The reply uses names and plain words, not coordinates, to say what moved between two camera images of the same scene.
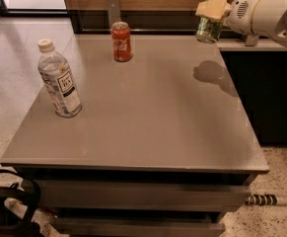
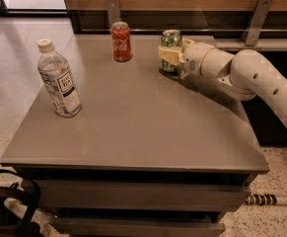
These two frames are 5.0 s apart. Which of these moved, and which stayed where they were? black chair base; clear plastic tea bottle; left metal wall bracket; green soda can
Moved: green soda can
Stayed: black chair base; left metal wall bracket; clear plastic tea bottle
